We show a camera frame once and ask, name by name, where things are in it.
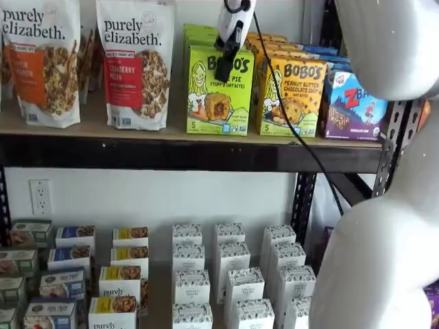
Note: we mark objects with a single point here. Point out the white patterned pantry box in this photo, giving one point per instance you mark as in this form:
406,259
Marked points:
254,315
192,317
288,255
192,288
244,288
229,233
279,234
187,234
235,257
188,258
296,284
298,315

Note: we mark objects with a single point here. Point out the green-banded granola box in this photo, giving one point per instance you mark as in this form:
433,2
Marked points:
12,291
31,233
7,320
19,262

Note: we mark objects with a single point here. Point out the purple snack box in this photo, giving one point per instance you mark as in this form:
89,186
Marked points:
328,240
433,305

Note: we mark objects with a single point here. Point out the white wall outlet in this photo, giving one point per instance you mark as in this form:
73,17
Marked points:
40,197

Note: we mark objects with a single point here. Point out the orange cardboard box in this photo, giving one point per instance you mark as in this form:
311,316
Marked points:
425,114

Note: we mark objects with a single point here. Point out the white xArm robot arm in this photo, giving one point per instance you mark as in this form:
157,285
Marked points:
377,257

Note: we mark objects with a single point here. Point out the red-label Purely Elizabeth granola bag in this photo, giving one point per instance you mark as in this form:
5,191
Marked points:
137,41

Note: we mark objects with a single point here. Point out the wooden shelf board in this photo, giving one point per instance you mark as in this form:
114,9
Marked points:
92,116

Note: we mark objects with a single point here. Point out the black metal shelf unit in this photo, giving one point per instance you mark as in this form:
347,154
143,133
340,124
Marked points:
171,154

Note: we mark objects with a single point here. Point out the white organic pantry boxes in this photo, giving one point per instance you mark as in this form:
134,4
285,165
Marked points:
159,274

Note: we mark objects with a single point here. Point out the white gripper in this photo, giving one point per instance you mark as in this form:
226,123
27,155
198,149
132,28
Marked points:
233,20

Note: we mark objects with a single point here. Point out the yellow-banded granola box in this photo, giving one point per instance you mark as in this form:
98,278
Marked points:
120,281
113,313
129,255
130,234

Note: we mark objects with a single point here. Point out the orange-label Purely Elizabeth granola bag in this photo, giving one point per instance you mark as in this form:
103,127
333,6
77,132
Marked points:
41,44

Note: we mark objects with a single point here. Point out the green Bobo's apple pie box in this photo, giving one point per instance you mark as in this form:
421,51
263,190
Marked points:
200,40
219,109
200,29

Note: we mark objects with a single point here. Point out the yellow Bobo's peanut butter box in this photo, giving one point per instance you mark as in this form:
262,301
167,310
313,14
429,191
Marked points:
308,103
288,56
271,39

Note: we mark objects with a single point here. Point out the blue Z Bar box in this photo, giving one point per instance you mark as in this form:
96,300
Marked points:
337,65
319,50
353,116

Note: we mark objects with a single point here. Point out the blue-banded granola box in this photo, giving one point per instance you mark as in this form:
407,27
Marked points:
68,257
49,315
61,282
75,234

